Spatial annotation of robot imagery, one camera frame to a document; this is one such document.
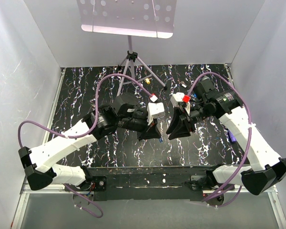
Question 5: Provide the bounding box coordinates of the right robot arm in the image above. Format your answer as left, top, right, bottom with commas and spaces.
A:
166, 78, 286, 196

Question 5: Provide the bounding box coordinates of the purple plastic tool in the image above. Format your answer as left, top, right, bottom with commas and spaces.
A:
228, 130, 237, 143

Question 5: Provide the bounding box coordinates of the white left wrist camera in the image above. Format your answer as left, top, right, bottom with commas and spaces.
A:
147, 103, 165, 125

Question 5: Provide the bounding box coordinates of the purple cable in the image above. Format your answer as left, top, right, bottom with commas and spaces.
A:
187, 72, 252, 208
18, 73, 158, 219

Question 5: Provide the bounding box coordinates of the yellow key tag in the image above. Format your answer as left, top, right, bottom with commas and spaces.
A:
144, 78, 151, 84

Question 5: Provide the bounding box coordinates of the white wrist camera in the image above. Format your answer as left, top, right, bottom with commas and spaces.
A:
147, 103, 165, 125
170, 92, 191, 115

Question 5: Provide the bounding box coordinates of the lilac music stand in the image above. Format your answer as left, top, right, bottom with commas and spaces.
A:
77, 0, 177, 89

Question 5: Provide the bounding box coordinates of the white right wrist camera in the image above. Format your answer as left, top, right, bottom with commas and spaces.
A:
170, 92, 191, 115

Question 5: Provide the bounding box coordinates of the aluminium frame rail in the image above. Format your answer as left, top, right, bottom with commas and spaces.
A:
10, 67, 66, 229

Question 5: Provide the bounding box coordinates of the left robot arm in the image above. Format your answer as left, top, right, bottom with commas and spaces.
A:
19, 94, 165, 191

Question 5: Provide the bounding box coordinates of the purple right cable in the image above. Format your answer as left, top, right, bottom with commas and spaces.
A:
187, 72, 252, 208

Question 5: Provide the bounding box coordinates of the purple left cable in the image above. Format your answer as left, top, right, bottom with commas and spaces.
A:
18, 73, 158, 219

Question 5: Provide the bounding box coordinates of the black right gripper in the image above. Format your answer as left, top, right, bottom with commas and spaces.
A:
165, 101, 213, 141

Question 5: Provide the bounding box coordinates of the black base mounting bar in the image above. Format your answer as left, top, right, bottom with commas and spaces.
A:
69, 164, 229, 202

